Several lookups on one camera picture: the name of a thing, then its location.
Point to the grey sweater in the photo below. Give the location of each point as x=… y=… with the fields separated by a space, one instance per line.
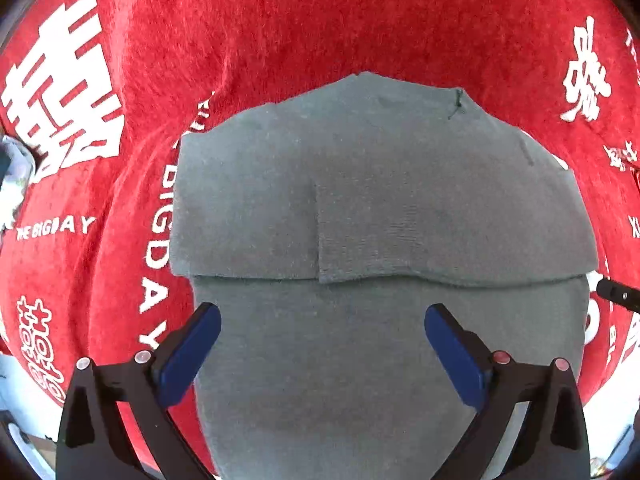
x=323 y=227

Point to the red blanket with white print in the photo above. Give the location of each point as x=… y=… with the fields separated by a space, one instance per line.
x=102 y=92

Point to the patterned cloth at bed edge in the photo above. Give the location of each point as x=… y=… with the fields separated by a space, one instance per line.
x=17 y=168

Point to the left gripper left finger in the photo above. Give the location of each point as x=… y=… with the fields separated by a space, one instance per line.
x=92 y=440

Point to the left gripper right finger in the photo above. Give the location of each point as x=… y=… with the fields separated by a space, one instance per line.
x=552 y=442

